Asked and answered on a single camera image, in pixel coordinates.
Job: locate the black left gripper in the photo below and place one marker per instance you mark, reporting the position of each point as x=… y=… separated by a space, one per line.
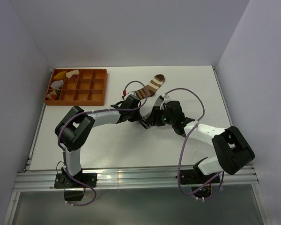
x=138 y=116

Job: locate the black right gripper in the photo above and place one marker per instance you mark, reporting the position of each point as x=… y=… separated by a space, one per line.
x=155 y=116

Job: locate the grey sock with black stripes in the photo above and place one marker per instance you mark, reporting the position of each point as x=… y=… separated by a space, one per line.
x=156 y=109

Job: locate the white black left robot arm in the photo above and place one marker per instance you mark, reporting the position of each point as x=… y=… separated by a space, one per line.
x=75 y=127

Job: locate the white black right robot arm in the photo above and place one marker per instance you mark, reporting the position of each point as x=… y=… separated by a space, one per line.
x=206 y=133

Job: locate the brown striped sock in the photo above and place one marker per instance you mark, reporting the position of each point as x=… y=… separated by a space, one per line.
x=151 y=88

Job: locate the orange wooden compartment tray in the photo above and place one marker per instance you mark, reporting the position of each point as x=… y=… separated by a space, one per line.
x=87 y=90

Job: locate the white maroon rolled sock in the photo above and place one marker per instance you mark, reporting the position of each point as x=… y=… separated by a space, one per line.
x=73 y=74

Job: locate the orange white rolled sock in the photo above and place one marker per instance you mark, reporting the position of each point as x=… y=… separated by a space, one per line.
x=53 y=95

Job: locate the yellow rolled sock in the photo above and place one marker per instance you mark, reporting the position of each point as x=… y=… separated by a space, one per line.
x=60 y=75

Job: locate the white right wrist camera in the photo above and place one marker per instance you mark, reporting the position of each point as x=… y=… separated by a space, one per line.
x=164 y=100

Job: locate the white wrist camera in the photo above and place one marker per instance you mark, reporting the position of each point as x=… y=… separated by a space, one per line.
x=164 y=100
x=131 y=93

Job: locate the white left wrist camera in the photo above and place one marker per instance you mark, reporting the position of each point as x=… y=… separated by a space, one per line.
x=131 y=93

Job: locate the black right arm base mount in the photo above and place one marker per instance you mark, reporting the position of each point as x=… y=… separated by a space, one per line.
x=205 y=185

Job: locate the aluminium table edge rail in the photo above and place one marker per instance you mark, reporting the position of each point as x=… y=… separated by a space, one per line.
x=228 y=114

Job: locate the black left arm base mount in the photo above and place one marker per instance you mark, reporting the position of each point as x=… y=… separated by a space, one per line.
x=74 y=191

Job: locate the aluminium front frame rail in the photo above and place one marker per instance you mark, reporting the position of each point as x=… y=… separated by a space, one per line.
x=150 y=177

